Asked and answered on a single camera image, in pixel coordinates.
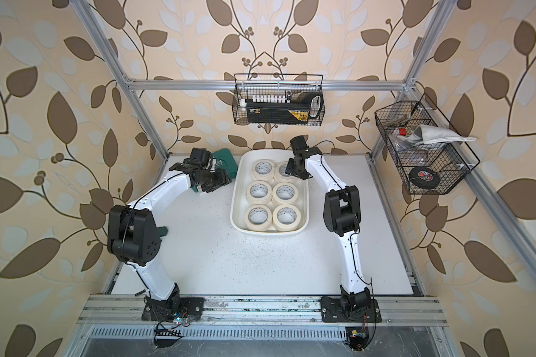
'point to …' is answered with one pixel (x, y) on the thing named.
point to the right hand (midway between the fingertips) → (293, 172)
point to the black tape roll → (424, 177)
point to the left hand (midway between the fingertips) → (229, 180)
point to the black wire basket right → (429, 155)
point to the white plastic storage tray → (239, 203)
